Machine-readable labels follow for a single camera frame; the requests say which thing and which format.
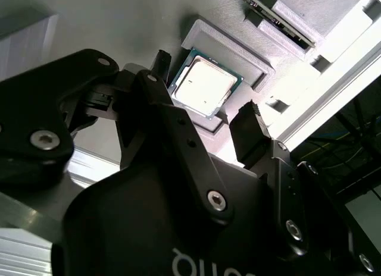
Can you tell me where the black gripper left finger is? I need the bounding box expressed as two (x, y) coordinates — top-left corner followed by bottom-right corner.
(0, 48), (236, 228)

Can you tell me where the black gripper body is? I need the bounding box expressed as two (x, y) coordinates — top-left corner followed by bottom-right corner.
(50, 152), (360, 276)

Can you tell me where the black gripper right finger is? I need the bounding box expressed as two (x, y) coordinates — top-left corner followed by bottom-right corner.
(230, 99), (381, 276)

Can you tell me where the silver CPU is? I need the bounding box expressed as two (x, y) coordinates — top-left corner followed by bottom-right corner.
(168, 46), (245, 121)

